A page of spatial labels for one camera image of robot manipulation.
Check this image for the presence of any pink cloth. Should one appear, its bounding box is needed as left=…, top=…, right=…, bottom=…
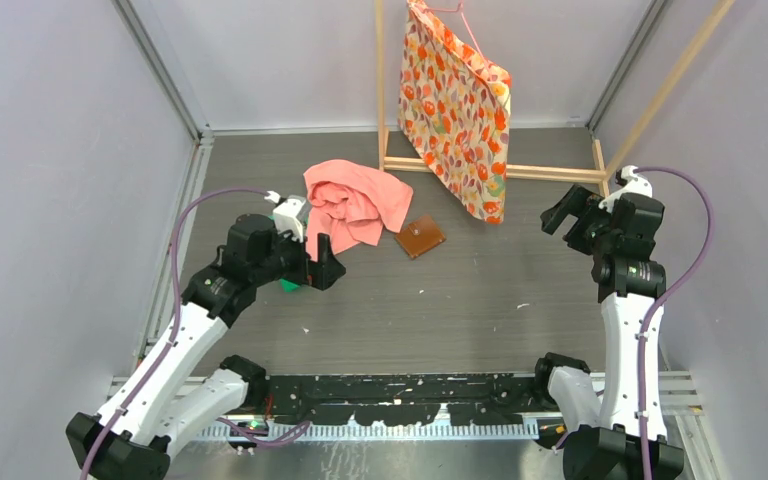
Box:
left=303, top=159, right=413, bottom=260

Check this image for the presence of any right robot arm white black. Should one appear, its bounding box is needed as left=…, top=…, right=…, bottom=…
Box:
left=530, top=184, right=685, bottom=479

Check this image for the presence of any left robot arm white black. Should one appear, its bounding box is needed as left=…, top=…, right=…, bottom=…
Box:
left=66, top=214, right=346, bottom=479

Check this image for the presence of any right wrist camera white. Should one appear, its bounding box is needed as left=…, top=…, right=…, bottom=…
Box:
left=599, top=165, right=653, bottom=213

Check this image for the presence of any wooden rack frame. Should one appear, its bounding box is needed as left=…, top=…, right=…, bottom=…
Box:
left=374, top=0, right=735, bottom=196

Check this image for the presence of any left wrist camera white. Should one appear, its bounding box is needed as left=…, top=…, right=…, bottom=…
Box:
left=272, top=195, right=310, bottom=243

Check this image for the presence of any green card tray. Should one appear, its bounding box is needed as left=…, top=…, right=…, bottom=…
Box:
left=280, top=279, right=300, bottom=292

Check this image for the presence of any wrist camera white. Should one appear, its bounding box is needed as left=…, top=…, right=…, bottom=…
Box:
left=599, top=165, right=653, bottom=213
left=272, top=195, right=310, bottom=243

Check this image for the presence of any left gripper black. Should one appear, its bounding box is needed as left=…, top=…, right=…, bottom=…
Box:
left=252, top=220, right=344, bottom=289

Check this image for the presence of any floral fabric bag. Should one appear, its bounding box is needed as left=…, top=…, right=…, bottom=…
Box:
left=397, top=1, right=512, bottom=224

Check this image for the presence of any brown leather card holder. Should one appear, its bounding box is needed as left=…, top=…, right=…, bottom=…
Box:
left=395, top=214, right=446, bottom=260

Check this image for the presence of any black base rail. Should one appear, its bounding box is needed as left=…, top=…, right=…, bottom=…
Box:
left=233, top=373, right=559, bottom=427

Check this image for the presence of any pink hanger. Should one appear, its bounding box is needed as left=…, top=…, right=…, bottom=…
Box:
left=409, top=1, right=489, bottom=65

